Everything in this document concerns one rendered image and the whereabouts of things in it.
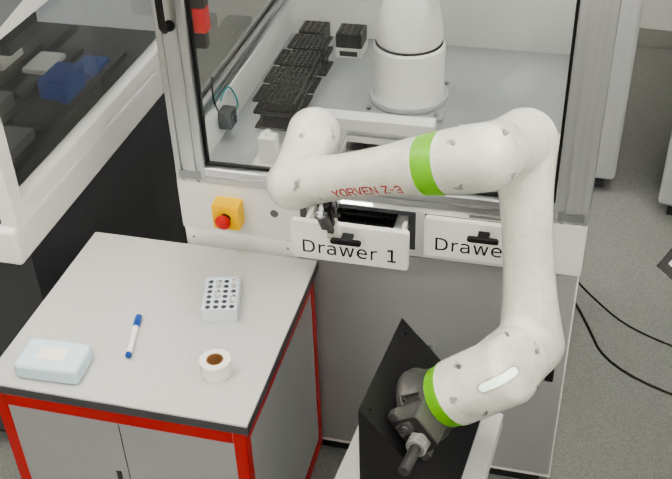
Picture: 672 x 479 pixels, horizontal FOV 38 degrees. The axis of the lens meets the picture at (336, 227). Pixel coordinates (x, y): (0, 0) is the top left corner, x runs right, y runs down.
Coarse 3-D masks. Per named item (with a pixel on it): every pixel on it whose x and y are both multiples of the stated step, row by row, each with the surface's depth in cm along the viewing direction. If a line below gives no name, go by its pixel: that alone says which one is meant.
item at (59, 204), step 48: (0, 0) 219; (144, 96) 301; (0, 144) 227; (96, 144) 274; (144, 144) 310; (0, 192) 233; (48, 192) 252; (96, 192) 282; (144, 192) 315; (0, 240) 240; (48, 240) 258; (0, 288) 260; (48, 288) 261; (0, 336) 272
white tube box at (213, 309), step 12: (204, 288) 235; (216, 288) 235; (228, 288) 235; (240, 288) 238; (204, 300) 231; (216, 300) 232; (228, 300) 231; (204, 312) 229; (216, 312) 229; (228, 312) 229
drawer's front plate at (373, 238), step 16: (304, 224) 234; (352, 224) 232; (320, 240) 236; (368, 240) 232; (384, 240) 231; (400, 240) 230; (304, 256) 240; (320, 256) 239; (336, 256) 237; (352, 256) 236; (368, 256) 235; (384, 256) 234; (400, 256) 233
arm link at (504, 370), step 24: (504, 336) 178; (528, 336) 182; (456, 360) 180; (480, 360) 175; (504, 360) 173; (528, 360) 177; (432, 384) 182; (456, 384) 177; (480, 384) 174; (504, 384) 172; (528, 384) 175; (432, 408) 182; (456, 408) 178; (480, 408) 176; (504, 408) 176
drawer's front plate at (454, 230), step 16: (432, 224) 234; (448, 224) 233; (464, 224) 232; (480, 224) 231; (496, 224) 230; (432, 240) 237; (448, 240) 235; (464, 240) 234; (448, 256) 238; (464, 256) 237; (480, 256) 236
